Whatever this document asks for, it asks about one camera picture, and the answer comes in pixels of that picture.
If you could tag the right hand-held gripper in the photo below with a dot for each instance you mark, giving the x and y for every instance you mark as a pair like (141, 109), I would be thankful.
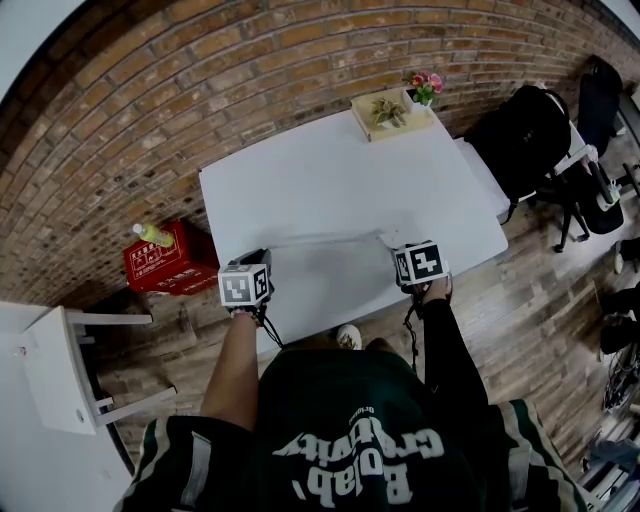
(420, 265)

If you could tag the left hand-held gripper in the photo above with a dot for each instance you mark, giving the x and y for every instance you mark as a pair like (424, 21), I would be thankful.
(240, 287)

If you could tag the person's right forearm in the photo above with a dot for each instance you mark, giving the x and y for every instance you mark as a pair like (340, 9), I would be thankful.
(450, 350)

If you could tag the person's left forearm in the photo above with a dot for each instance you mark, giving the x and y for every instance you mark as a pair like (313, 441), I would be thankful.
(230, 380)

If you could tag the red fire equipment box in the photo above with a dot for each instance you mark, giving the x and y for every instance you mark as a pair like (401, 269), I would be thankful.
(175, 267)

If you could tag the person's white shoe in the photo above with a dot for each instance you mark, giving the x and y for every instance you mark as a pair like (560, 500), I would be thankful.
(349, 336)

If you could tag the white square table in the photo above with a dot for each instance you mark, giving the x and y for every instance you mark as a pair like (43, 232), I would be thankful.
(340, 190)

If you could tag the green drink bottle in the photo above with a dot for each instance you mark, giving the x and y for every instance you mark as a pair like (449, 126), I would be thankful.
(154, 236)

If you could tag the white wooden chair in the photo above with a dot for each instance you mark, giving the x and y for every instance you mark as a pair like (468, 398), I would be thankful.
(480, 167)

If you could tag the small green succulent pot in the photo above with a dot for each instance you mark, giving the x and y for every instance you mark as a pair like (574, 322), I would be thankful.
(389, 112)

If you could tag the light wooden tray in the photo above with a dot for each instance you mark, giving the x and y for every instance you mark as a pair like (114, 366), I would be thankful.
(364, 117)

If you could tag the black backpack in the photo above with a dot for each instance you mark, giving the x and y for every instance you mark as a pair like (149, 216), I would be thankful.
(520, 140)

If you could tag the pink flower pot plant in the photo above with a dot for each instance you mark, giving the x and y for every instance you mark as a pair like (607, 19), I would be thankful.
(424, 90)

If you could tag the green striped jersey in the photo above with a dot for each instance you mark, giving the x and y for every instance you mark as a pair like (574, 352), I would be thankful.
(345, 425)

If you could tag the white cup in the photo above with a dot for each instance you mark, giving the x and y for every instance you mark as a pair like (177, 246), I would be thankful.
(611, 195)

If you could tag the small white side table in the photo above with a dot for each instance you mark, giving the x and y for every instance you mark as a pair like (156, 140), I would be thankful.
(60, 380)

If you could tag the black office chair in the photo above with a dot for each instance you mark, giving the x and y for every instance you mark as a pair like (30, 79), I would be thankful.
(597, 105)

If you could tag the white metal frame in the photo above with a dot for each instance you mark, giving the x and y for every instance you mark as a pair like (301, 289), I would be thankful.
(610, 475)

